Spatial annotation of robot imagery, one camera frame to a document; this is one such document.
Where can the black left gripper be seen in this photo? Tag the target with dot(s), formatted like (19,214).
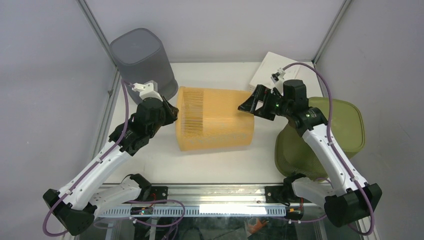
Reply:
(172,111)

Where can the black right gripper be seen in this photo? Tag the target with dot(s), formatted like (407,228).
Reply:
(260,93)

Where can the white perforated plastic basket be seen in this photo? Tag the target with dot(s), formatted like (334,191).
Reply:
(271,64)

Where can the yellow slatted bin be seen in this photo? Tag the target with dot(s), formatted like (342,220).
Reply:
(209,118)

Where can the large grey slatted bin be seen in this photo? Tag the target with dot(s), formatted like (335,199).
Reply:
(140,57)

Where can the green slatted bin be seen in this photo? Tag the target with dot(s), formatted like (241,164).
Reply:
(293,156)

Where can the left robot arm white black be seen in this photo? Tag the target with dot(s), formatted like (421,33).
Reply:
(124,142)

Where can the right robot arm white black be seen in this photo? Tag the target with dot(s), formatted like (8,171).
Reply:
(351,197)

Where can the orange object under table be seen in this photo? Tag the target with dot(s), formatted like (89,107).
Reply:
(255,224)

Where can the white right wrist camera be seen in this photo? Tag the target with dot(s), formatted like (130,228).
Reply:
(278,79)

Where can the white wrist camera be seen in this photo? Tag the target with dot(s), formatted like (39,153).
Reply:
(278,79)
(147,90)

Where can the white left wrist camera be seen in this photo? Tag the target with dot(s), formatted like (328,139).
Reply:
(147,90)

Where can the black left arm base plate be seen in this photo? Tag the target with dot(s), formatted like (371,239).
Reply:
(155,194)

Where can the white slotted cable duct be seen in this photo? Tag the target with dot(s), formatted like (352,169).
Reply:
(203,210)

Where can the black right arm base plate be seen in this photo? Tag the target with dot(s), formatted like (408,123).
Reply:
(276,194)

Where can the aluminium mounting rail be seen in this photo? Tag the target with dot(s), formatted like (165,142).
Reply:
(177,195)

